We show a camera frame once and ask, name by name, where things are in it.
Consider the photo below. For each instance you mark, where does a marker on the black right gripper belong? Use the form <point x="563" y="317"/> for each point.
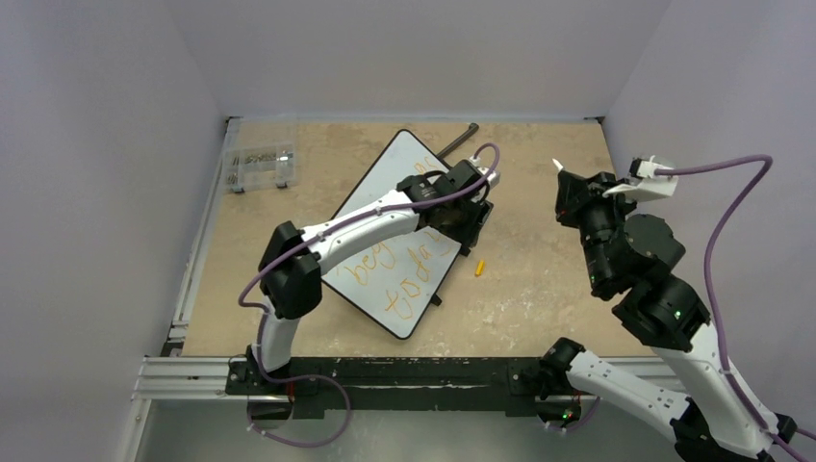
<point x="572" y="194"/>

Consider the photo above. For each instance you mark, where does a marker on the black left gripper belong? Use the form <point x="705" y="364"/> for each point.
<point x="468" y="235"/>

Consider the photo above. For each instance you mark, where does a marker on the white whiteboard black frame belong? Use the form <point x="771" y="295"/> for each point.
<point x="393" y="282"/>

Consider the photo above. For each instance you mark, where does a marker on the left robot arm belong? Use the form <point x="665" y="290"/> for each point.
<point x="453" y="202"/>

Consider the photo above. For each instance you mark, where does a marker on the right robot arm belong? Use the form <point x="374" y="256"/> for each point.
<point x="630" y="258"/>

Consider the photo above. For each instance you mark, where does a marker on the clear plastic screw box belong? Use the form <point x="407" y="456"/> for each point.
<point x="254" y="168"/>

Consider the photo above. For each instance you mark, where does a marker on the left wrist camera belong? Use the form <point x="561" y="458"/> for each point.
<point x="492" y="175"/>

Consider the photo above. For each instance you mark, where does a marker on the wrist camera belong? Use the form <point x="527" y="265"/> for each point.
<point x="492" y="175"/>
<point x="643" y="183"/>

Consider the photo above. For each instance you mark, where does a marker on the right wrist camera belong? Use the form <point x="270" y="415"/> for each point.
<point x="643" y="183"/>

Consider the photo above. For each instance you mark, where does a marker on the black metal crank handle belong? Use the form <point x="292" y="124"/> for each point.
<point x="458" y="141"/>

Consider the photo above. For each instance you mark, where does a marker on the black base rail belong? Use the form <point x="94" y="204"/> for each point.
<point x="514" y="386"/>

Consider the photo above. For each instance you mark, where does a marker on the aluminium frame rail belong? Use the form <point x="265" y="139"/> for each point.
<point x="181" y="378"/>

